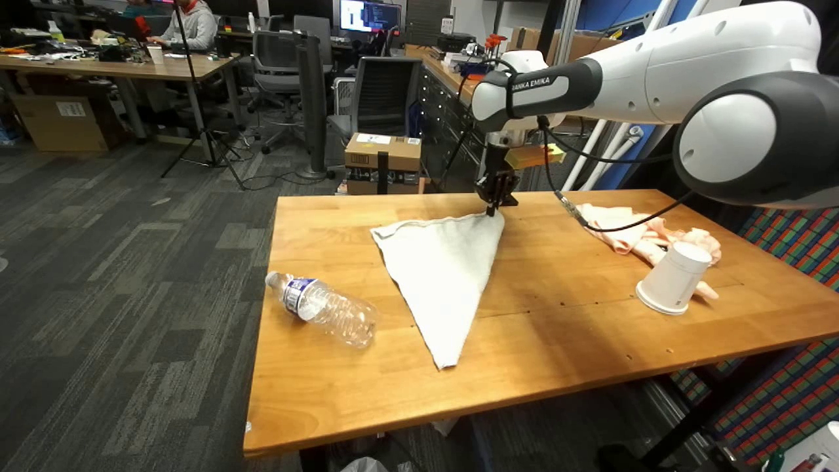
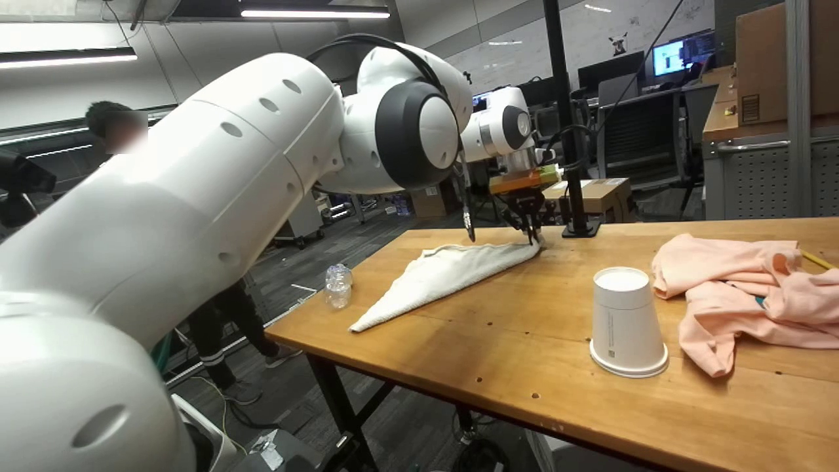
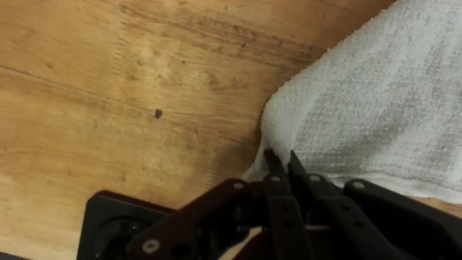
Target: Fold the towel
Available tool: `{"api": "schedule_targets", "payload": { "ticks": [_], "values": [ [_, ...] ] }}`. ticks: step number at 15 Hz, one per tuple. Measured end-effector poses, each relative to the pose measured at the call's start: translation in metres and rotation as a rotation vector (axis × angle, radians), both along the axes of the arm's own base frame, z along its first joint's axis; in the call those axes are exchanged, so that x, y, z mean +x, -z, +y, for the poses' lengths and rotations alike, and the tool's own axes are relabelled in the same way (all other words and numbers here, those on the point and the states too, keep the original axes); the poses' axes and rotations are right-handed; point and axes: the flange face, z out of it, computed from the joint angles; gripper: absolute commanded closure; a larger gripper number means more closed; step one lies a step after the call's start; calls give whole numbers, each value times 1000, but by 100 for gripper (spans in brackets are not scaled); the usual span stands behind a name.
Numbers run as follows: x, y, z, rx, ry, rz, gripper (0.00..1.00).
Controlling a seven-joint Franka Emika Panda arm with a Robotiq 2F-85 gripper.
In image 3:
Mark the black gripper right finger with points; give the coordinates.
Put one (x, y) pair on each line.
(366, 217)

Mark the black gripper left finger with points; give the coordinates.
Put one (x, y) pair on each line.
(284, 222)

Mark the white towel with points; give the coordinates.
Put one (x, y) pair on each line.
(376, 96)

